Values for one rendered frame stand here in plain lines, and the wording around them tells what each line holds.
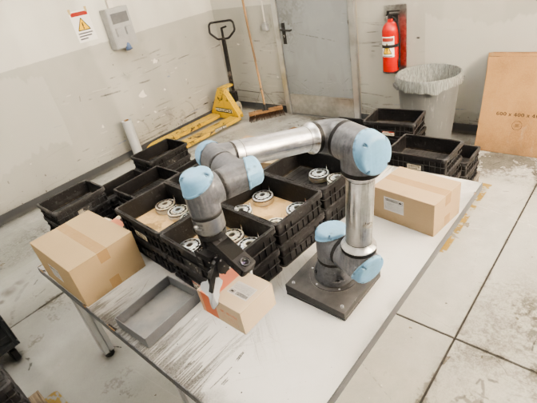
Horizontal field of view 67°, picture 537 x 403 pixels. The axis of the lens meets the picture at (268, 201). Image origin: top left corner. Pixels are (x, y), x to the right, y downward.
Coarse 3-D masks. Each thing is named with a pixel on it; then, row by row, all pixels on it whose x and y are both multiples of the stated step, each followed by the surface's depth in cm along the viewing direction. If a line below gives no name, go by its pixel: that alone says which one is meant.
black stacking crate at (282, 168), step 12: (300, 156) 218; (312, 156) 211; (324, 156) 205; (276, 168) 208; (288, 168) 215; (300, 168) 219; (312, 168) 216; (324, 168) 209; (336, 168) 204; (300, 180) 208; (336, 192) 184; (324, 204) 181
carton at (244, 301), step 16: (224, 288) 105; (240, 288) 104; (256, 288) 103; (208, 304) 107; (224, 304) 101; (240, 304) 100; (256, 304) 101; (272, 304) 107; (224, 320) 105; (240, 320) 99; (256, 320) 103
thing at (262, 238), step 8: (224, 208) 178; (248, 216) 168; (176, 224) 173; (264, 224) 162; (272, 232) 158; (168, 240) 164; (256, 240) 153; (264, 240) 155; (176, 248) 161; (184, 248) 157; (248, 248) 150; (192, 256) 153
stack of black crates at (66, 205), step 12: (84, 180) 315; (60, 192) 304; (72, 192) 310; (84, 192) 317; (96, 192) 295; (48, 204) 299; (60, 204) 305; (72, 204) 283; (84, 204) 291; (96, 204) 297; (108, 204) 305; (48, 216) 288; (60, 216) 280; (72, 216) 286; (108, 216) 306
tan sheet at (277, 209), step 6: (252, 198) 200; (276, 198) 196; (246, 204) 196; (252, 204) 196; (270, 204) 193; (276, 204) 192; (282, 204) 191; (288, 204) 190; (258, 210) 190; (264, 210) 189; (270, 210) 188; (276, 210) 187; (282, 210) 186; (258, 216) 186; (264, 216) 185; (270, 216) 184; (276, 216) 183; (282, 216) 182
